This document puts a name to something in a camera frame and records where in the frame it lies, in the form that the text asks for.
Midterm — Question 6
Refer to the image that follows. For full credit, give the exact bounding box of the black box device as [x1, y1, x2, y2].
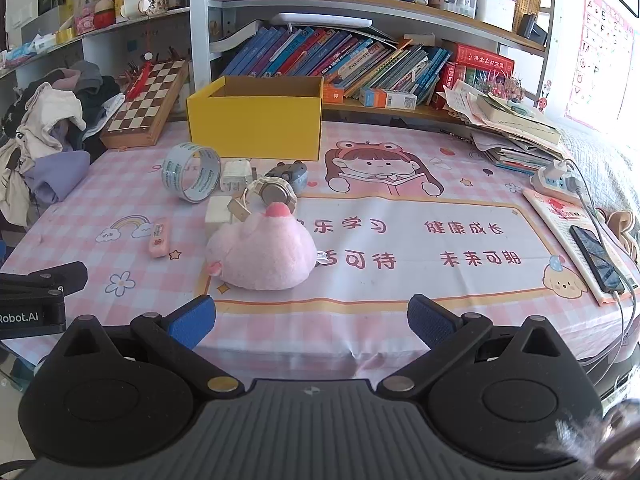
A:
[517, 12, 549, 46]

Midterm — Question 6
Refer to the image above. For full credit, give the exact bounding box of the pink booklet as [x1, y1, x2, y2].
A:
[522, 187, 640, 307]

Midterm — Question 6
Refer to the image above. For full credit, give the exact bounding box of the grey bed blanket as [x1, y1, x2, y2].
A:
[557, 125, 640, 241]

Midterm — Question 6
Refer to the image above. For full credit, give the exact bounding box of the small white box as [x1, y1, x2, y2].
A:
[205, 196, 237, 236]

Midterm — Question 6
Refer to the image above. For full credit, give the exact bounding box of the alphabet wall poster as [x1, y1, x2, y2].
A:
[565, 0, 637, 129]

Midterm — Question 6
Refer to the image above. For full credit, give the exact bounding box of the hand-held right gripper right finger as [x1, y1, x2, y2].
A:
[377, 295, 576, 395]

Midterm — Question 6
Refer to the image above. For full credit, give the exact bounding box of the thick red dictionary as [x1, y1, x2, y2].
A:
[442, 42, 516, 92]

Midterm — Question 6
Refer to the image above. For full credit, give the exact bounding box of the wooden chessboard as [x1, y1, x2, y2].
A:
[100, 59, 190, 150]

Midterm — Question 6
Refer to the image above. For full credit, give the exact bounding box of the pink plush toy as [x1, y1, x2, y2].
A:
[206, 202, 331, 291]

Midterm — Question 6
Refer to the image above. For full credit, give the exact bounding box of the pile of clothes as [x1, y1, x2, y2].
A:
[0, 60, 126, 228]

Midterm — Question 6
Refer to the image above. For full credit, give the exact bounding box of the stack of papers and books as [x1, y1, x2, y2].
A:
[442, 80, 572, 177]

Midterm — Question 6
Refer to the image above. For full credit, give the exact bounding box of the white power strip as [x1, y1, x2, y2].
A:
[530, 162, 592, 194]

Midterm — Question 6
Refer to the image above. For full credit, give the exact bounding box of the clear tape roll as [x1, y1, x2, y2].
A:
[161, 142, 222, 204]

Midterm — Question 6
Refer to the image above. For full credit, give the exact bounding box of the orange and white carton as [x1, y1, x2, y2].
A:
[360, 87, 418, 111]

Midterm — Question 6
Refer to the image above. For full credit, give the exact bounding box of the white charger adapter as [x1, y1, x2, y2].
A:
[220, 160, 257, 194]

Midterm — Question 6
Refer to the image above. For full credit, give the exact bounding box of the beige cloth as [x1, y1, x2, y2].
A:
[604, 209, 640, 252]

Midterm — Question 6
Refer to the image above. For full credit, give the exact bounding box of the pink eraser case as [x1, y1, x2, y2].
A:
[147, 217, 171, 259]

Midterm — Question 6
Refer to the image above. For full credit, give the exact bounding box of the red round figurine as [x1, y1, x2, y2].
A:
[92, 0, 117, 30]

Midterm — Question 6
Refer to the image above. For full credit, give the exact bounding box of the white storage container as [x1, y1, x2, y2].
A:
[475, 0, 517, 33]

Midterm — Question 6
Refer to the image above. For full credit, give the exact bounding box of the white wrist watch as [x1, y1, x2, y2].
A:
[227, 178, 299, 222]

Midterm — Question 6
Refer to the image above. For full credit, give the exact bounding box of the row of leaning books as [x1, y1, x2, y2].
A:
[220, 24, 453, 109]

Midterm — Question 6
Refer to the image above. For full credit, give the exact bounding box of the black smartphone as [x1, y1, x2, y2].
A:
[570, 225, 627, 294]

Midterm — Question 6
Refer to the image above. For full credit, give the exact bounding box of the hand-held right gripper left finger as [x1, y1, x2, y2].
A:
[50, 295, 246, 396]

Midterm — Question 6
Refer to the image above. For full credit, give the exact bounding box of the white and wood shelf unit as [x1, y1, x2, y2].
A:
[0, 0, 559, 127]

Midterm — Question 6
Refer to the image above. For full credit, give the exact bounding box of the white charging cable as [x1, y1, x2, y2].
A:
[565, 160, 640, 363]

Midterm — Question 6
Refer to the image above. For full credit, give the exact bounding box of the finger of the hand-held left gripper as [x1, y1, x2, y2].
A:
[0, 261, 89, 303]

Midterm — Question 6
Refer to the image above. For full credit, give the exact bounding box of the bunch of colourful pins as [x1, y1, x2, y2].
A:
[475, 72, 527, 104]

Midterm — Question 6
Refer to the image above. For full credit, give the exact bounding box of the red tassel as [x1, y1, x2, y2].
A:
[125, 51, 157, 102]

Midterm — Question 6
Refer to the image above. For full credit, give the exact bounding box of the yellow cardboard box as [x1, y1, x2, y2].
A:
[186, 76, 325, 162]

